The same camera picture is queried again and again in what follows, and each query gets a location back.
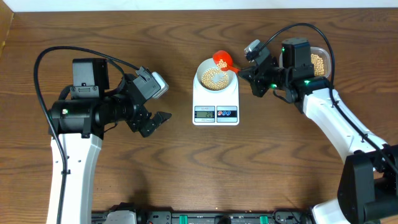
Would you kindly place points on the clear plastic container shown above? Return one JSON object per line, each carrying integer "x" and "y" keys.
{"x": 306, "y": 62}

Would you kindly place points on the soybeans in bowl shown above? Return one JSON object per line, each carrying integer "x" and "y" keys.
{"x": 214, "y": 78}

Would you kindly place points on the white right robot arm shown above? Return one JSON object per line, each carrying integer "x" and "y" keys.
{"x": 367, "y": 190}

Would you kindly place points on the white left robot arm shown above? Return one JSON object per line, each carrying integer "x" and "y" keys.
{"x": 79, "y": 117}

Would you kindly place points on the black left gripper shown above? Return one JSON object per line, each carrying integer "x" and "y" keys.
{"x": 137, "y": 121}

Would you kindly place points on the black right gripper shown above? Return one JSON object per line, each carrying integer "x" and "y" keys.
{"x": 252, "y": 75}

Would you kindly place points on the grey bowl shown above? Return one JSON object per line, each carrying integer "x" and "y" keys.
{"x": 214, "y": 77}

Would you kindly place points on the red measuring scoop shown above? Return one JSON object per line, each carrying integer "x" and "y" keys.
{"x": 224, "y": 61}

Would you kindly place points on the white digital kitchen scale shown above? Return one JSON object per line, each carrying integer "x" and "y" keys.
{"x": 215, "y": 98}

